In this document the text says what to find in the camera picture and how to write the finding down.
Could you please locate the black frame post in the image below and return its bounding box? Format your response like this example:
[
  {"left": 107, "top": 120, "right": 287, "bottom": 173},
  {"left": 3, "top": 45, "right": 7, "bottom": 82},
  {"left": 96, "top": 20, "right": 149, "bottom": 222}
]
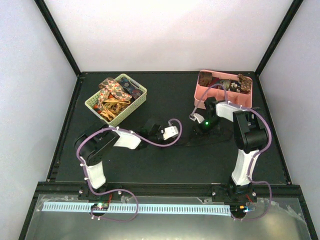
[
  {"left": 34, "top": 0, "right": 81, "bottom": 77},
  {"left": 255, "top": 0, "right": 304, "bottom": 77}
]

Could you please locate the black necktie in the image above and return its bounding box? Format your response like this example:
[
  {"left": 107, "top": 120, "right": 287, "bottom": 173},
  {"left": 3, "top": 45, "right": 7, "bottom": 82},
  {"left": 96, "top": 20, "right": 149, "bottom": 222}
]
[{"left": 174, "top": 130, "right": 233, "bottom": 147}]

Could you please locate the rolled brown dotted tie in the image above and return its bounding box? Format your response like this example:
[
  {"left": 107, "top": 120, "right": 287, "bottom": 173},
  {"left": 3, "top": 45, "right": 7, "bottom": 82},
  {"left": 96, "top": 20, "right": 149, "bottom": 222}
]
[{"left": 237, "top": 73, "right": 253, "bottom": 94}]

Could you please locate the left black frame post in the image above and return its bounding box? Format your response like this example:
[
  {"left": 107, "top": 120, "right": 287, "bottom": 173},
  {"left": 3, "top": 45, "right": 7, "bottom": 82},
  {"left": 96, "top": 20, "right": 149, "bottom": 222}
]
[{"left": 34, "top": 0, "right": 81, "bottom": 77}]

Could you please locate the green plastic basket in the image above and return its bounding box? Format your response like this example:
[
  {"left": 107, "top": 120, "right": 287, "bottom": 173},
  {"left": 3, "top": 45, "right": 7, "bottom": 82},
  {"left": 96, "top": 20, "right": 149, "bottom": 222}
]
[{"left": 84, "top": 73, "right": 147, "bottom": 127}]

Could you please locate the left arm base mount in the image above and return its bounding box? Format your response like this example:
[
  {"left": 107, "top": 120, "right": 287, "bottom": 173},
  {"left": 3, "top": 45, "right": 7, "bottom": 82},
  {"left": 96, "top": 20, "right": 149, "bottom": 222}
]
[{"left": 78, "top": 184, "right": 125, "bottom": 202}]

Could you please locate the navy patterned necktie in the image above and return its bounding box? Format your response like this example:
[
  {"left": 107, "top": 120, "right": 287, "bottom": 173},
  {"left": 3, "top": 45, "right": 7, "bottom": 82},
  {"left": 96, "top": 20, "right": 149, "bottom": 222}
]
[{"left": 117, "top": 77, "right": 143, "bottom": 100}]

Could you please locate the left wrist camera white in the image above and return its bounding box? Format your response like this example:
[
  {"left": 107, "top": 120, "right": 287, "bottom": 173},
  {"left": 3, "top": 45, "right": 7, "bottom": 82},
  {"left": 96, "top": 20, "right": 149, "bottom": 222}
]
[{"left": 161, "top": 126, "right": 179, "bottom": 141}]

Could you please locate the black aluminium front rail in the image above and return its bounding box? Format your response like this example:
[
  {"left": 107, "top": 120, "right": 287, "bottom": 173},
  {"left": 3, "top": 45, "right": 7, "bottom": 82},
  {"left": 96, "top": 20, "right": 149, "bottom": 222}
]
[{"left": 35, "top": 182, "right": 303, "bottom": 198}]

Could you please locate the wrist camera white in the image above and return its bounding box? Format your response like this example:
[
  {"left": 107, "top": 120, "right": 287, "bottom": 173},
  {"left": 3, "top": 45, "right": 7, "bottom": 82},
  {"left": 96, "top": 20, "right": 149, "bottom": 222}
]
[
  {"left": 189, "top": 113, "right": 205, "bottom": 124},
  {"left": 161, "top": 126, "right": 179, "bottom": 141}
]

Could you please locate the yellow necktie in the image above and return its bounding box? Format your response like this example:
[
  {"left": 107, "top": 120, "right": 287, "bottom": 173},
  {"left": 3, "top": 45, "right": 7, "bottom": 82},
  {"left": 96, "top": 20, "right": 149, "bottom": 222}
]
[{"left": 100, "top": 98, "right": 131, "bottom": 122}]

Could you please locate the right black frame post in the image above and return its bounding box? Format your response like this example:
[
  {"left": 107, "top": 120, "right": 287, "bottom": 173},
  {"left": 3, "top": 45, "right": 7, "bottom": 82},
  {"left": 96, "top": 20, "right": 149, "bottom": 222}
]
[{"left": 255, "top": 0, "right": 304, "bottom": 77}]

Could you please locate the rolled olive tie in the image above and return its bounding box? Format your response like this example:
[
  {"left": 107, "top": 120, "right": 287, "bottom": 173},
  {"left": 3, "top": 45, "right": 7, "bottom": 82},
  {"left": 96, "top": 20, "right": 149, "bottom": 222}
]
[{"left": 220, "top": 79, "right": 232, "bottom": 90}]

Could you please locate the rolled dark floral tie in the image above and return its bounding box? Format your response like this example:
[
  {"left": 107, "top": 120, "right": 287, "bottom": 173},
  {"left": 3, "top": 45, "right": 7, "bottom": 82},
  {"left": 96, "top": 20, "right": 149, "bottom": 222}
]
[{"left": 228, "top": 80, "right": 242, "bottom": 93}]

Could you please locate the pink divided organizer box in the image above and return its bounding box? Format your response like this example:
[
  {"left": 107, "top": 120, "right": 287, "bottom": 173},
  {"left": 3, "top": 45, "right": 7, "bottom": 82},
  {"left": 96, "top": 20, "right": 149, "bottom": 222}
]
[{"left": 194, "top": 69, "right": 253, "bottom": 109}]

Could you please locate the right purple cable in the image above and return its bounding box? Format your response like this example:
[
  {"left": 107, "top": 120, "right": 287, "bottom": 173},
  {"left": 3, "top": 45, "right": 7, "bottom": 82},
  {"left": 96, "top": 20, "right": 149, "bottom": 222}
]
[{"left": 191, "top": 83, "right": 273, "bottom": 222}]

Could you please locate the light blue cable duct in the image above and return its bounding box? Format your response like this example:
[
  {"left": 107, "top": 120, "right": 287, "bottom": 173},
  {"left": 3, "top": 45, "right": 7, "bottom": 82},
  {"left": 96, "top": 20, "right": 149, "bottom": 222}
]
[{"left": 41, "top": 202, "right": 231, "bottom": 217}]

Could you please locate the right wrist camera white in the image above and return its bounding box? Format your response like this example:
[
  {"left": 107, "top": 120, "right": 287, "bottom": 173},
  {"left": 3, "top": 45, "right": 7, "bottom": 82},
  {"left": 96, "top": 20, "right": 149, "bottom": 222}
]
[{"left": 189, "top": 113, "right": 205, "bottom": 124}]

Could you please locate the floral orange necktie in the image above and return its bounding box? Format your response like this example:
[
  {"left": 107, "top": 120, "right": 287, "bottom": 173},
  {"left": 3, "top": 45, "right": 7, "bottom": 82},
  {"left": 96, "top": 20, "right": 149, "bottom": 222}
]
[{"left": 97, "top": 77, "right": 132, "bottom": 109}]

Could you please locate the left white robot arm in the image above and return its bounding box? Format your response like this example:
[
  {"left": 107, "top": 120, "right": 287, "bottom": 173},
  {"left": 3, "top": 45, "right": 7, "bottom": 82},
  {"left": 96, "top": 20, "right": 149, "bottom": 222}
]
[{"left": 74, "top": 119, "right": 181, "bottom": 200}]

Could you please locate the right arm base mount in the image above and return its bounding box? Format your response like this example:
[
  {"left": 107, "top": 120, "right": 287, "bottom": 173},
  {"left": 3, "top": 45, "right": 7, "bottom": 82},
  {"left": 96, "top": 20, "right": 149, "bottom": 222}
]
[{"left": 211, "top": 183, "right": 257, "bottom": 204}]

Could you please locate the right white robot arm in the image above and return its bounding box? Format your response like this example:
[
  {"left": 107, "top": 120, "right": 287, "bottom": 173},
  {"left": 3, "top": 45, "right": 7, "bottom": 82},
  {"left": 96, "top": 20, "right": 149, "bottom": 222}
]
[{"left": 189, "top": 97, "right": 272, "bottom": 202}]

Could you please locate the rolled red tie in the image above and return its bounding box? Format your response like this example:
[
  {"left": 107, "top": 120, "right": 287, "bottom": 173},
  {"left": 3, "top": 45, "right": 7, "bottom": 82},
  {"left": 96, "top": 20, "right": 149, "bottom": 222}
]
[{"left": 208, "top": 77, "right": 221, "bottom": 87}]

